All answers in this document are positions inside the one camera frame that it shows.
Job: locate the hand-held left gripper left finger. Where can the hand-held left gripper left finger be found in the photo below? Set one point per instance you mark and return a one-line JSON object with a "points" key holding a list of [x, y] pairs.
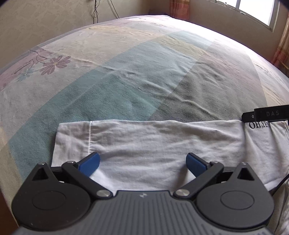
{"points": [[89, 163]]}

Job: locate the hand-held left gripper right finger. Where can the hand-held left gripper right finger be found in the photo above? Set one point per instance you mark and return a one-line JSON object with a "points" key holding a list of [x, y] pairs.
{"points": [[196, 166]]}

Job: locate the white printed t-shirt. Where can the white printed t-shirt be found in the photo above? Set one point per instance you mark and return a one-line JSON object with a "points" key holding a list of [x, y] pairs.
{"points": [[158, 140]]}

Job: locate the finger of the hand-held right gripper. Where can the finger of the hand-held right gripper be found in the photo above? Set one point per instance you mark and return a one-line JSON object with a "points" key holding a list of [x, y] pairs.
{"points": [[248, 116]]}

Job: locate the window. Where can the window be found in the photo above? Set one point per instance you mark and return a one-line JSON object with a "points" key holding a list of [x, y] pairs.
{"points": [[255, 9]]}

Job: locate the bed with patchwork sheet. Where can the bed with patchwork sheet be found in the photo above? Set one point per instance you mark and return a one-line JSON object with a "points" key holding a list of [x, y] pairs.
{"points": [[135, 67]]}

